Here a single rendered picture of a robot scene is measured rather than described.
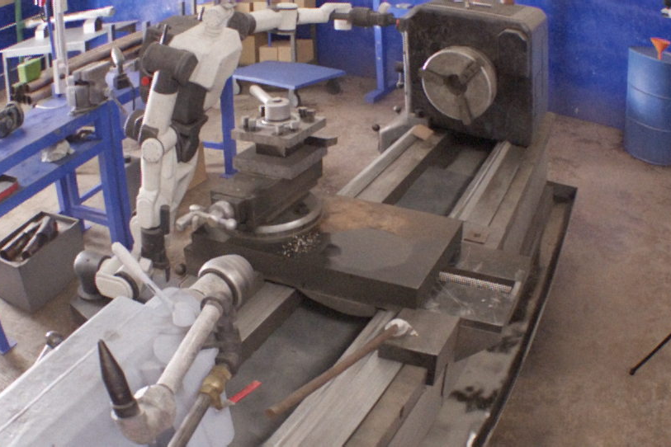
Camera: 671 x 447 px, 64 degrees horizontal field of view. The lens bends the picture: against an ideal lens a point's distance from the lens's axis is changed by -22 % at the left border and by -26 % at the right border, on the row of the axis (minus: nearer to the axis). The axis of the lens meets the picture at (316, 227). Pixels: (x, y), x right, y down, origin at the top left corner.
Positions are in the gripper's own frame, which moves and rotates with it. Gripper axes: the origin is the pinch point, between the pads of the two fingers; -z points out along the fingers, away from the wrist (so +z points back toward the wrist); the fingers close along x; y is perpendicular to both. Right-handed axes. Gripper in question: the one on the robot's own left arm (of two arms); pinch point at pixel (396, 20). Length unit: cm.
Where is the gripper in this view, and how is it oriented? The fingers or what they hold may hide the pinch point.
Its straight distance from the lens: 255.1
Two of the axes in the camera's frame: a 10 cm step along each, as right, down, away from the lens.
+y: -0.4, -8.8, -4.7
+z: -8.8, -1.9, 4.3
